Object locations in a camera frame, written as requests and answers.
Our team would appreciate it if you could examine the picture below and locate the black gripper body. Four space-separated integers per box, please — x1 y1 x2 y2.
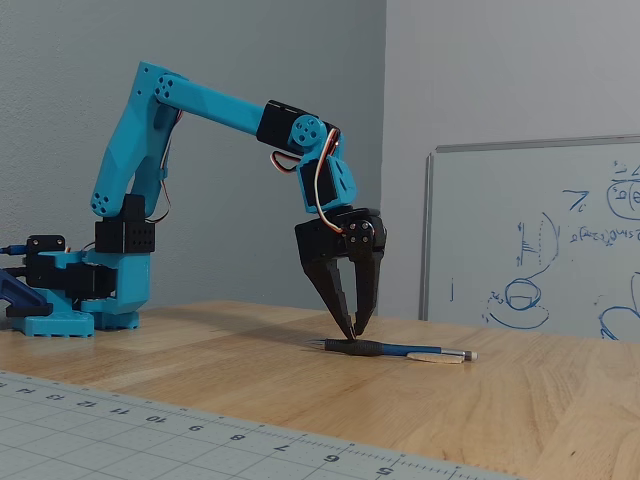
293 205 389 274

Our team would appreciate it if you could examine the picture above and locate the grey gridded cutting mat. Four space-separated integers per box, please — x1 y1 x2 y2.
0 370 522 480

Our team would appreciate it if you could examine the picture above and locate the whiteboard with blue drawings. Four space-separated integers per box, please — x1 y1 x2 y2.
418 133 640 343

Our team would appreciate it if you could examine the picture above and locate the white red wrist servo cable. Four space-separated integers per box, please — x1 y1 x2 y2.
269 127 347 237

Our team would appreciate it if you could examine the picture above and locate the dark blue table clamp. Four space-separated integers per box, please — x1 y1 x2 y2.
0 267 54 319

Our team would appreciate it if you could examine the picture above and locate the blue pen with black grip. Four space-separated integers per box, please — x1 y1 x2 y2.
308 337 479 362

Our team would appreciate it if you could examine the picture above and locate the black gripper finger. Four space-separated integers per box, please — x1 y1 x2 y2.
301 255 357 343
343 219 384 336

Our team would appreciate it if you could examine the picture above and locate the dark grey backdrop panel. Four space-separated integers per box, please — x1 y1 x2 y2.
0 0 387 321

